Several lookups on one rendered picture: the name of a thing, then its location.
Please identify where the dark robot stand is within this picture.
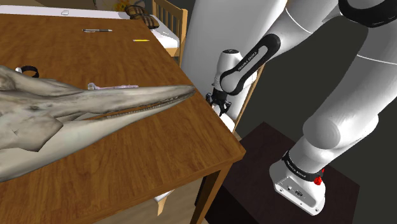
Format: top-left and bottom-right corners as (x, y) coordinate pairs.
(194, 121), (361, 224)

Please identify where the brown wooden table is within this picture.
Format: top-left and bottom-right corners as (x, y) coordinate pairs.
(0, 13), (247, 224)

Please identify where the wooden chair with white seat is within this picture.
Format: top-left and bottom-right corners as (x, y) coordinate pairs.
(149, 0), (189, 67)

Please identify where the brown plaid cushion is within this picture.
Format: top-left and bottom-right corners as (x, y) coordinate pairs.
(124, 4), (161, 31)

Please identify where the grey long-snouted animal skull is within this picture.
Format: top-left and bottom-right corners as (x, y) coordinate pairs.
(0, 65), (197, 183)

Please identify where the black strap ring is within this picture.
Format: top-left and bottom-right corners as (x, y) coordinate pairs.
(20, 65), (40, 79)

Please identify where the pale purple flat tool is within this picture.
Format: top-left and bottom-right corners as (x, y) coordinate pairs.
(87, 82), (139, 91)

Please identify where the white furniture top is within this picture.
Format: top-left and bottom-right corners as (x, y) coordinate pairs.
(0, 4), (132, 20)

